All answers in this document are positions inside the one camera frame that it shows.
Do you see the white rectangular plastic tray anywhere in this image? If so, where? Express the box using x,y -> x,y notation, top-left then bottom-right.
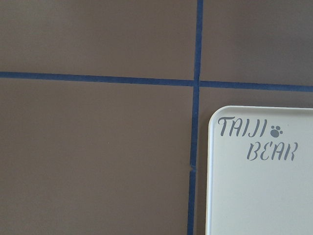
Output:
205,106 -> 313,235

